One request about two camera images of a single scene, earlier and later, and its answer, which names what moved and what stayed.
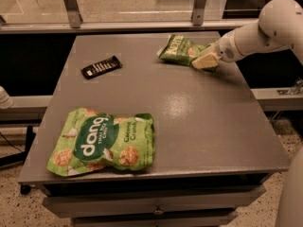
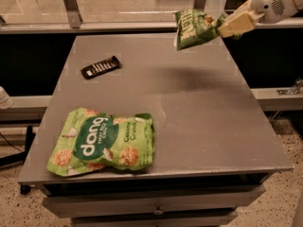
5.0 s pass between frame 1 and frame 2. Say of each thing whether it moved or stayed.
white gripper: moved
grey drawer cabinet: stayed
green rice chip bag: stayed
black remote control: stayed
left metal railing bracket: stayed
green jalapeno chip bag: moved
